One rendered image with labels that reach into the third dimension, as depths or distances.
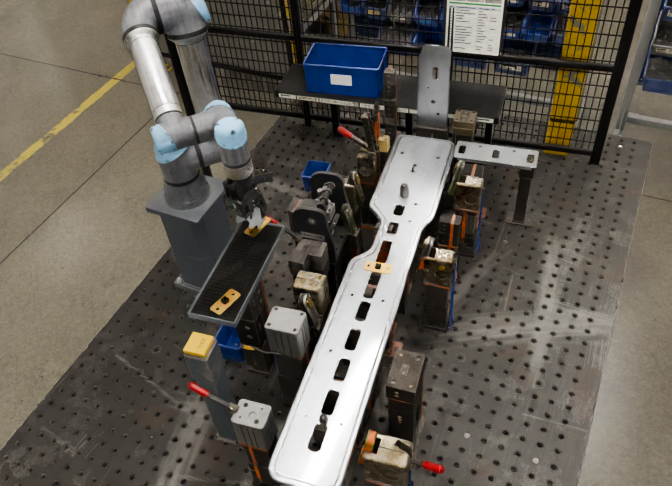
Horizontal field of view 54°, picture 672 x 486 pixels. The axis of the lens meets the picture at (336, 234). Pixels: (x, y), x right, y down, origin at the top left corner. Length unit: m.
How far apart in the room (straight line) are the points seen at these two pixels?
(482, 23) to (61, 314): 2.39
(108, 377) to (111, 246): 1.55
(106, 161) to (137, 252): 0.87
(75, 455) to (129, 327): 0.47
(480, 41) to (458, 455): 1.50
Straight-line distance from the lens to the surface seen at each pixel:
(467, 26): 2.65
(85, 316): 3.53
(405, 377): 1.78
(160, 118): 1.78
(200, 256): 2.29
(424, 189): 2.29
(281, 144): 3.03
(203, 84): 2.04
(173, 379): 2.28
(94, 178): 4.30
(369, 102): 2.65
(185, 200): 2.17
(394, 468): 1.64
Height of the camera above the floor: 2.53
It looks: 45 degrees down
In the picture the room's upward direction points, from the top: 6 degrees counter-clockwise
